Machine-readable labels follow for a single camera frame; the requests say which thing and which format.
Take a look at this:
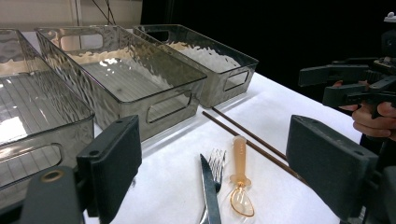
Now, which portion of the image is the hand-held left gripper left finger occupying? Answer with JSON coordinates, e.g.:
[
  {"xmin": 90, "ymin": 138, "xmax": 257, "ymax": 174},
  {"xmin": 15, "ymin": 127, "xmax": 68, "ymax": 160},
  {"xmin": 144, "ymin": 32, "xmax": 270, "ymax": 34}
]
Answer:
[{"xmin": 76, "ymin": 115, "xmax": 143, "ymax": 224}]

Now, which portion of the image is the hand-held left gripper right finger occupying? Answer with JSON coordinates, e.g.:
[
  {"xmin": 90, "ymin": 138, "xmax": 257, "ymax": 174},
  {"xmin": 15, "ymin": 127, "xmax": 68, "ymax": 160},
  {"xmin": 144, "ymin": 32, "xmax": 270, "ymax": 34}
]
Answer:
[{"xmin": 285, "ymin": 114, "xmax": 380, "ymax": 222}]

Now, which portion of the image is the clear grey plastic bin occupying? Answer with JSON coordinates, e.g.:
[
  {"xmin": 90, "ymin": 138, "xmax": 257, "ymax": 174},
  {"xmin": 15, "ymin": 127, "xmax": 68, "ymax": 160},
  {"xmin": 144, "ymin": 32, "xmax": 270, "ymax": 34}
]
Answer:
[
  {"xmin": 133, "ymin": 23, "xmax": 260, "ymax": 108},
  {"xmin": 35, "ymin": 24, "xmax": 208, "ymax": 143},
  {"xmin": 0, "ymin": 28, "xmax": 96, "ymax": 209}
]

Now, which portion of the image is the clear orange plastic spoon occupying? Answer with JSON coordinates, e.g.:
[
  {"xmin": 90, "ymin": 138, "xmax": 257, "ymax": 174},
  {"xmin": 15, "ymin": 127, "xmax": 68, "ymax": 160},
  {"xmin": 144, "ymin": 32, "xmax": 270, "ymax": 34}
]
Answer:
[{"xmin": 229, "ymin": 134, "xmax": 255, "ymax": 218}]

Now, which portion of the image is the knife with wooden handle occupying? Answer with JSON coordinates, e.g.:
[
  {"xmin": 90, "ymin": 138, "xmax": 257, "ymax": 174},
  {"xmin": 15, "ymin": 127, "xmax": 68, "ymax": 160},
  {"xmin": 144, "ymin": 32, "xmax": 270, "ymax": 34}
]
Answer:
[{"xmin": 199, "ymin": 153, "xmax": 222, "ymax": 224}]

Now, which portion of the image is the fork with wooden handle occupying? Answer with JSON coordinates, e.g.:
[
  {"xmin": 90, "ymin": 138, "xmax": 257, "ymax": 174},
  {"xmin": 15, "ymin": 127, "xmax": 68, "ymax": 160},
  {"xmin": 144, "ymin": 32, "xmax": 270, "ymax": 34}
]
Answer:
[{"xmin": 199, "ymin": 148, "xmax": 227, "ymax": 224}]

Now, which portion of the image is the black cable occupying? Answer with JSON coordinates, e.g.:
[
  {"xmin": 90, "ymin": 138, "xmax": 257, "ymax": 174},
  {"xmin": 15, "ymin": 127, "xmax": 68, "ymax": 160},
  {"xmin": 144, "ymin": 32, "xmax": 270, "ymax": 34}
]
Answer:
[
  {"xmin": 105, "ymin": 0, "xmax": 117, "ymax": 26},
  {"xmin": 92, "ymin": 0, "xmax": 110, "ymax": 25}
]

